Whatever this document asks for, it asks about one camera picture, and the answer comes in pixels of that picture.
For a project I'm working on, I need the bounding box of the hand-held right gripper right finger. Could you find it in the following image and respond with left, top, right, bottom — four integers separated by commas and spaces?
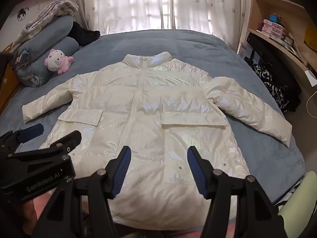
187, 146, 289, 238

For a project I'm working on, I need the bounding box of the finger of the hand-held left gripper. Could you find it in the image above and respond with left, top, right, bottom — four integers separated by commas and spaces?
0, 123, 44, 152
36, 130, 82, 155

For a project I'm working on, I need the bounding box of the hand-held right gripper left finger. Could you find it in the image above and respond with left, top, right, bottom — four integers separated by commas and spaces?
32, 146, 132, 238

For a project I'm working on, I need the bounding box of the white shiny puffer jacket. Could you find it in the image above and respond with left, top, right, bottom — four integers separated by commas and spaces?
22, 52, 292, 228

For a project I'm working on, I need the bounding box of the orange wooden headboard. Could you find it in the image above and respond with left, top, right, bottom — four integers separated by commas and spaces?
0, 62, 23, 116

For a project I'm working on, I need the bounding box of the rolled blue blanket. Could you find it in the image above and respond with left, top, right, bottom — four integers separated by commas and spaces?
17, 16, 74, 57
15, 37, 80, 88

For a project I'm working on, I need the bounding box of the pink white plush cat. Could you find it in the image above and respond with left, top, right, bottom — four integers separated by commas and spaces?
44, 49, 74, 75

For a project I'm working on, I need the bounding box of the small blue plush toy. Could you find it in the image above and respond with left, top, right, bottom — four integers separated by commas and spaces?
15, 50, 31, 65

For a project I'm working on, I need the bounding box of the black fuzzy garment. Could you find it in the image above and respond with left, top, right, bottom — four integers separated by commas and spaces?
67, 21, 101, 47

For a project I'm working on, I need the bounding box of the light green cloth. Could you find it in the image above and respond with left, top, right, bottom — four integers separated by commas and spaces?
277, 171, 317, 228

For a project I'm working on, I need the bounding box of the black white patterned cloth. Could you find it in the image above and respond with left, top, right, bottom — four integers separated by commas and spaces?
253, 64, 289, 112

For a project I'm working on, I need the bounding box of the white cardboard box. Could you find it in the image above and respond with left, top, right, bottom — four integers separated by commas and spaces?
237, 42, 260, 65

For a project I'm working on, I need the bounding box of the folded floral white quilt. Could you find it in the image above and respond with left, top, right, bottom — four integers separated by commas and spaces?
12, 0, 79, 50

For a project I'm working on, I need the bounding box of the black cloth pile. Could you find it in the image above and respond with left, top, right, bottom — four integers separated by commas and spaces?
246, 33, 301, 112

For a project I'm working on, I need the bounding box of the white leaf-print curtain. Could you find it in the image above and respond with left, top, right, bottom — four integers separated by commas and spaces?
173, 0, 253, 51
53, 0, 174, 36

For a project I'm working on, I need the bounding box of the white paper card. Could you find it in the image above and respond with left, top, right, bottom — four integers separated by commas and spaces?
305, 69, 317, 87

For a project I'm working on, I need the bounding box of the printed flat box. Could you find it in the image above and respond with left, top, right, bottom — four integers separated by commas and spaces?
282, 33, 305, 60

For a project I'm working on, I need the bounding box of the stack of pink boxes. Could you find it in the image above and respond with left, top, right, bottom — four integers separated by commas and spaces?
262, 18, 284, 39

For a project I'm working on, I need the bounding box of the light wooden bookshelf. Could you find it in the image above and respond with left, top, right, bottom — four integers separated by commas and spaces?
248, 0, 317, 102

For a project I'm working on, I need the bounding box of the black face wall sticker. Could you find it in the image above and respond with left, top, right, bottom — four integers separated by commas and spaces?
17, 7, 30, 21

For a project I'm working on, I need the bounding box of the white cable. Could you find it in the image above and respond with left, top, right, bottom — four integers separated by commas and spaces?
306, 94, 317, 118

